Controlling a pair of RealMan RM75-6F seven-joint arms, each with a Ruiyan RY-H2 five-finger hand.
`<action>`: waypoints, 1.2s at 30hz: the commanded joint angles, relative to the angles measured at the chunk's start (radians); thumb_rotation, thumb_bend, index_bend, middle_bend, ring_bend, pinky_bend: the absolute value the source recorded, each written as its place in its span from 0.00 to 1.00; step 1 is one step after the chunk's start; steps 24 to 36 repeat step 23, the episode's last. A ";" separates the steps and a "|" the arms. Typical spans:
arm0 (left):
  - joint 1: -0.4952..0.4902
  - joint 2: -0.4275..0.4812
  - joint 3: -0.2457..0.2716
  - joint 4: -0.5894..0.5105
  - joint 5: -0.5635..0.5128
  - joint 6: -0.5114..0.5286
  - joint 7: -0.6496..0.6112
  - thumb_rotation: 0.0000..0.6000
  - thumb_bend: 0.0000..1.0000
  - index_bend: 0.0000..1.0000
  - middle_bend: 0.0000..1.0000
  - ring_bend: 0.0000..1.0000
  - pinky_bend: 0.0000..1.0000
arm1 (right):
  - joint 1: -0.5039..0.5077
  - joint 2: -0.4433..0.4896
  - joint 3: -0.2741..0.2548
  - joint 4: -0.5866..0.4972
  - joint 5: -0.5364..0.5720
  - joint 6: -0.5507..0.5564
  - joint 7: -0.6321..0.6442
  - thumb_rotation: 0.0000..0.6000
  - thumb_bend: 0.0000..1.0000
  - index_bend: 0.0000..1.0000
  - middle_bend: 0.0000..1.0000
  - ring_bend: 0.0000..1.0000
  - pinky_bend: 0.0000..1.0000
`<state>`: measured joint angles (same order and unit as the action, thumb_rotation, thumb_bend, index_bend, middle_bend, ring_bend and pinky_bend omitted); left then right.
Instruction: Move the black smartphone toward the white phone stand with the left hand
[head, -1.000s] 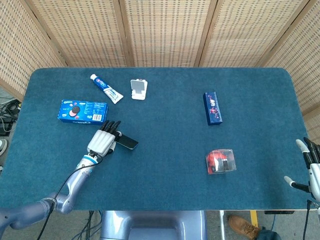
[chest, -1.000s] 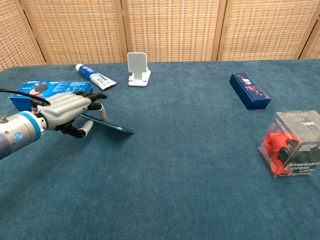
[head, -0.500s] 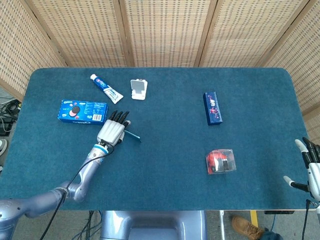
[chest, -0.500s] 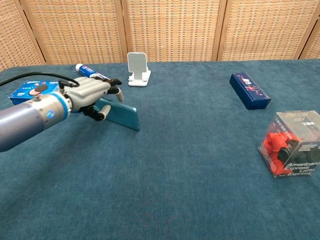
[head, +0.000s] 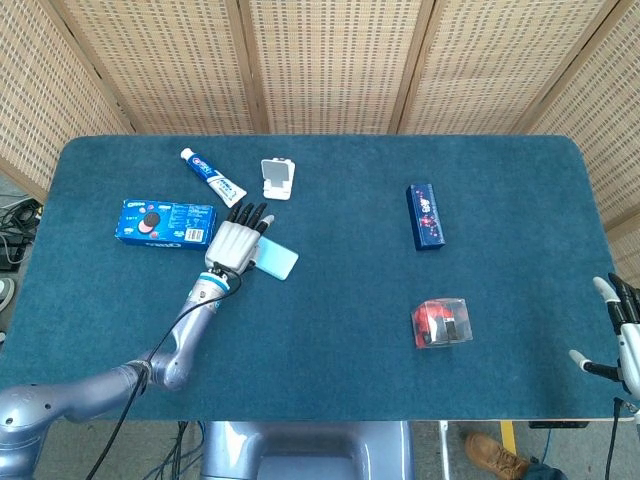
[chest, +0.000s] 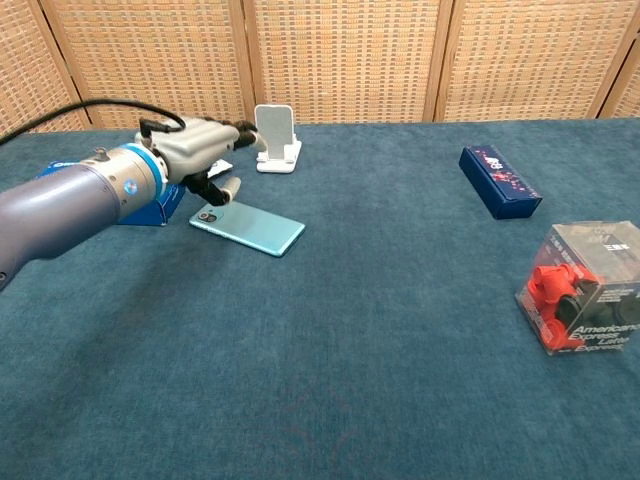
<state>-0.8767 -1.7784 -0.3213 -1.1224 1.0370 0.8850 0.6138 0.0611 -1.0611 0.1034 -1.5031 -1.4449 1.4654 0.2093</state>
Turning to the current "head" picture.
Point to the blue Oreo cookie box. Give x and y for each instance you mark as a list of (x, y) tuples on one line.
[(165, 222)]

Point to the white table leg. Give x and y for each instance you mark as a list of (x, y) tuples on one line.
[(443, 432)]

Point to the blue white toothpaste tube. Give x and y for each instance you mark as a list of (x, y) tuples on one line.
[(215, 177)]

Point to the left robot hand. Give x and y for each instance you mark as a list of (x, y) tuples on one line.
[(232, 245)]

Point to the woven bamboo folding screen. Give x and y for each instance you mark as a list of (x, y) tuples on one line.
[(325, 60)]

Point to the dark blue patterned box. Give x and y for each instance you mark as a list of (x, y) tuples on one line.
[(426, 217)]

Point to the white open small case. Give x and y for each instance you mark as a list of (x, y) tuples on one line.
[(276, 175)]

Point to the brown leather shoe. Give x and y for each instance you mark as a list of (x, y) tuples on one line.
[(492, 455)]

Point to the teal table cloth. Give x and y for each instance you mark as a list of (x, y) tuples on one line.
[(350, 275)]

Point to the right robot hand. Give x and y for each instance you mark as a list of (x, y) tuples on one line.
[(629, 350)]

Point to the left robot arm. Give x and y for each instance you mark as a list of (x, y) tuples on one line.
[(190, 335)]

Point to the black box under table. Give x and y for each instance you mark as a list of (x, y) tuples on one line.
[(557, 425)]

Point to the blue grey robot torso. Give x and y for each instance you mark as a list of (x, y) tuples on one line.
[(310, 450)]

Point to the clear box with red toy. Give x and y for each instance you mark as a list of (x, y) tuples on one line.
[(442, 322)]

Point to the light blue smartphone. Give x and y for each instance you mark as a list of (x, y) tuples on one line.
[(277, 257)]

